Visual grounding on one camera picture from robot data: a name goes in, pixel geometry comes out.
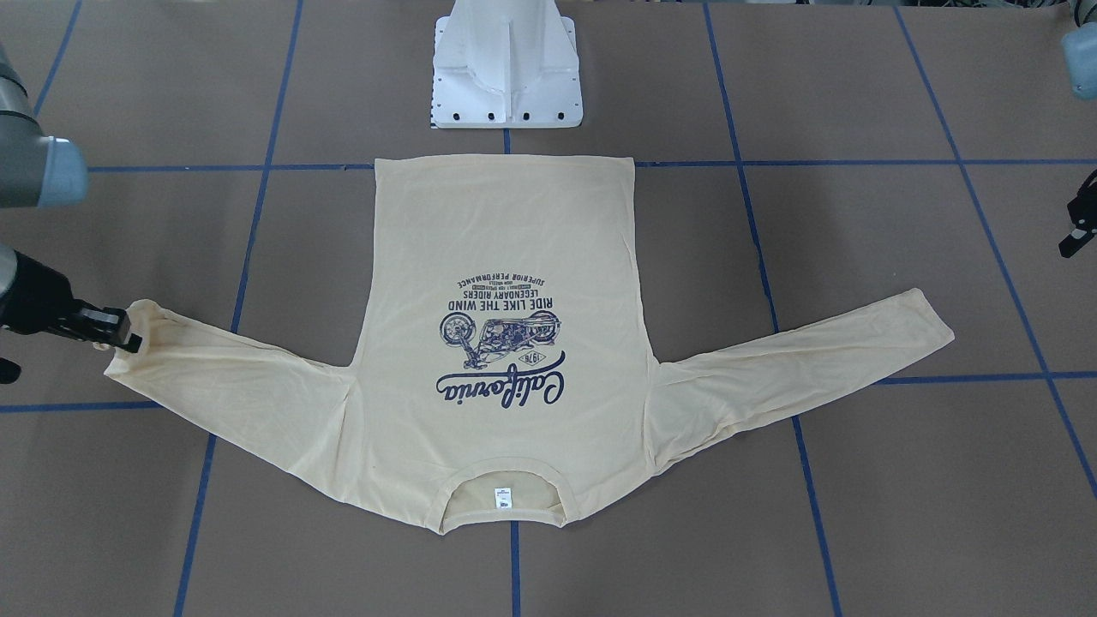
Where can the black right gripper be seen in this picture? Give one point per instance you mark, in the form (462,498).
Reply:
(36,299)

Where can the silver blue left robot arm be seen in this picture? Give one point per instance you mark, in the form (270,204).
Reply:
(1079,49)

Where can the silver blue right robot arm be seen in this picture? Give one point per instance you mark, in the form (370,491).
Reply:
(41,171)

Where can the cream long-sleeve graphic shirt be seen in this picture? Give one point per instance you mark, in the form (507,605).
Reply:
(503,372)

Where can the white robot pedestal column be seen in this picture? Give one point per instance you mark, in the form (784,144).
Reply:
(506,65)

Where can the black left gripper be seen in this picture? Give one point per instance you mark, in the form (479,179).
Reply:
(1082,224)

